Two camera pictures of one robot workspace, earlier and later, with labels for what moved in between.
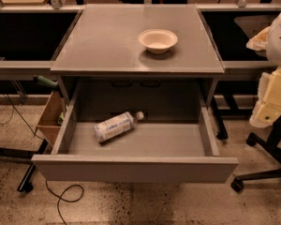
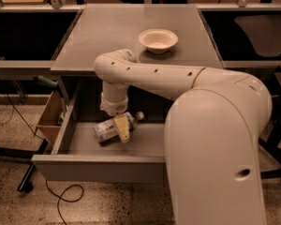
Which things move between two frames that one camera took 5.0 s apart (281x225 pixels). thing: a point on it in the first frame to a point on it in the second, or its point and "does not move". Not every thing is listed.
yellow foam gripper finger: [273, 97] to [121, 120]
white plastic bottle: [116, 126] does not move
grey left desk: [25, 40] does not move
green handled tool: [47, 82] does not move
